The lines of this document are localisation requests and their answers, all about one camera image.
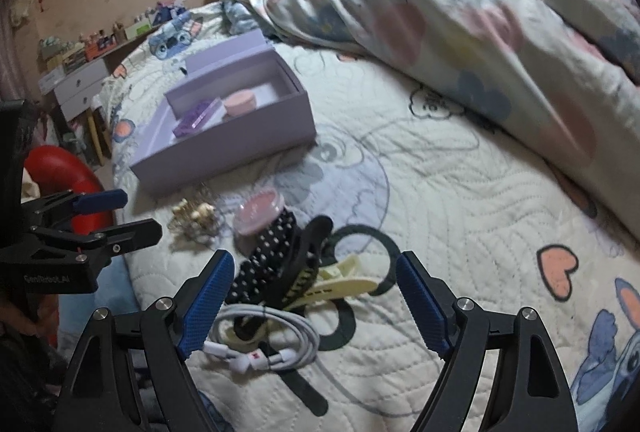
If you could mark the white drawer desk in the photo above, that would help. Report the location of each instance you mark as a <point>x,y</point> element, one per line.
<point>80,85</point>

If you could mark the cream claw hair clip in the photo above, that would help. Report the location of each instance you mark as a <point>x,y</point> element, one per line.
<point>345,284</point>

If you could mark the pink round jar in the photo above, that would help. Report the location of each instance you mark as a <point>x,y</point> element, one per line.
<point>257,212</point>

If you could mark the black claw hair clip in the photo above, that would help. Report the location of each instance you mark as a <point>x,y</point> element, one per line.
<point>305,257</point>

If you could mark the black polka-dot hair clip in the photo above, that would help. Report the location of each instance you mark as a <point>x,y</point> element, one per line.
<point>265,252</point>

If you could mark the brown patterned scrunchie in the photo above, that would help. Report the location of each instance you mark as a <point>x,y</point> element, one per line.
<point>195,217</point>

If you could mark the red rounded object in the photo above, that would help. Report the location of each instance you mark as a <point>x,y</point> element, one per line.
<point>60,167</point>

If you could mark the purple small pouch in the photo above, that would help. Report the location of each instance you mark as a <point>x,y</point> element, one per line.
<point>195,117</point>

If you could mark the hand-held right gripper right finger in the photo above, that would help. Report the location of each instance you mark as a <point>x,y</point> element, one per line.
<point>420,307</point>

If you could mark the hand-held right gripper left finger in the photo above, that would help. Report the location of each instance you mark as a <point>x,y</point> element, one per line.
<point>210,307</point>

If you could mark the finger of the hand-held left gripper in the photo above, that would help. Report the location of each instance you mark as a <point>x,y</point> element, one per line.
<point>100,201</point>
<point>130,232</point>

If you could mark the wooden stool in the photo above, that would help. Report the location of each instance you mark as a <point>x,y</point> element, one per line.
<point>97,137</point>

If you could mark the light blue cloth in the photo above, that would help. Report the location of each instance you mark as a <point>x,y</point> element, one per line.
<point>117,284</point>

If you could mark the row of small desk items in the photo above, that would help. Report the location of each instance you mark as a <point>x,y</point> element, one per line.
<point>95,45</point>

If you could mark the pink round compact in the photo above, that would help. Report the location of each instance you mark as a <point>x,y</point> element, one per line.
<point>241,102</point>

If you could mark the purple cardboard box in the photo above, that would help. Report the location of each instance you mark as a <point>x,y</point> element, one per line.
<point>225,147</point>

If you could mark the floral duvet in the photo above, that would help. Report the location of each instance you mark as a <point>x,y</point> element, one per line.
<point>450,37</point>

